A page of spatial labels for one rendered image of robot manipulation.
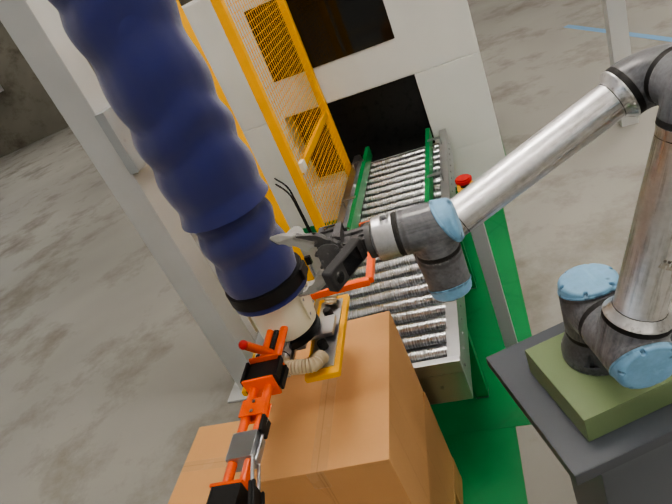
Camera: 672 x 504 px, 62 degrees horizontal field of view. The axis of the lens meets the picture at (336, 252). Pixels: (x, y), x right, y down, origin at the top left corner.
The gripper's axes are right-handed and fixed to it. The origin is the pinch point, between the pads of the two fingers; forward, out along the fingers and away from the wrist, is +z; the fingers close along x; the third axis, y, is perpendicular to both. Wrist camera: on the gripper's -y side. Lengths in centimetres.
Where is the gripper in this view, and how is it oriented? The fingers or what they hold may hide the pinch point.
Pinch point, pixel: (282, 270)
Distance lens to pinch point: 116.2
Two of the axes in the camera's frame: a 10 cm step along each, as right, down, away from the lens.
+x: -3.5, -8.0, -4.8
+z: -9.3, 2.5, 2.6
